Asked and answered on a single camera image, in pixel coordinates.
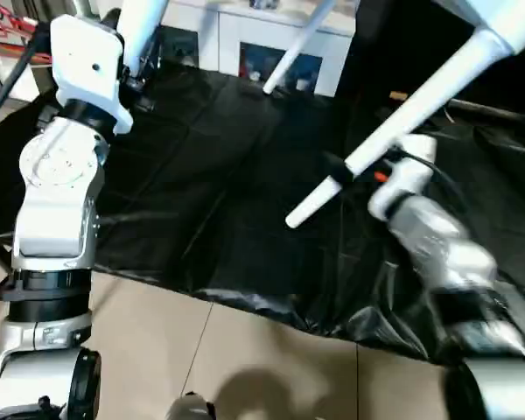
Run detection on black flat monitor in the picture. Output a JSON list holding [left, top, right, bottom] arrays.
[[449, 98, 525, 120]]

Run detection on white cabinet with glass doors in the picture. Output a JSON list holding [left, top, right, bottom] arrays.
[[157, 0, 356, 98]]

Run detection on black plastic mat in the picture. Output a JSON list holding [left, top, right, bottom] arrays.
[[0, 56, 525, 368]]

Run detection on small white box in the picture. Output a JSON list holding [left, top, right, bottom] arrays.
[[6, 60, 56, 104]]

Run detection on red wire hangers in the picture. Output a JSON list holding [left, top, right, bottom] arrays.
[[0, 0, 49, 58]]

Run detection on white plastic table leg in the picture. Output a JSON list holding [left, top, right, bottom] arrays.
[[115, 0, 171, 76], [284, 25, 509, 230], [261, 0, 337, 96]]

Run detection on large black box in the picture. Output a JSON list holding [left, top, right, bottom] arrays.
[[336, 0, 457, 107]]

